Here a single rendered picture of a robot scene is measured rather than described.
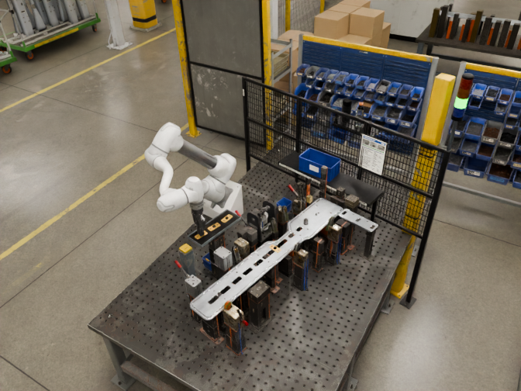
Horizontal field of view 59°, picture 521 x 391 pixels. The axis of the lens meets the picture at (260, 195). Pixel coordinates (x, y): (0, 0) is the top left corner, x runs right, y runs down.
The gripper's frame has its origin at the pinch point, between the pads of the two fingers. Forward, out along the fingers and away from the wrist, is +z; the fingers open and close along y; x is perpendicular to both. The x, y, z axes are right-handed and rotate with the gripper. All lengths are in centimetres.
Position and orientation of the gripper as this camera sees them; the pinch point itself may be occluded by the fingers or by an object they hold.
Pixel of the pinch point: (200, 230)
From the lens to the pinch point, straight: 305.4
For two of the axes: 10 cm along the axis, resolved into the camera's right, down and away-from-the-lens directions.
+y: 6.7, 4.4, -6.0
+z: 0.3, 7.9, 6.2
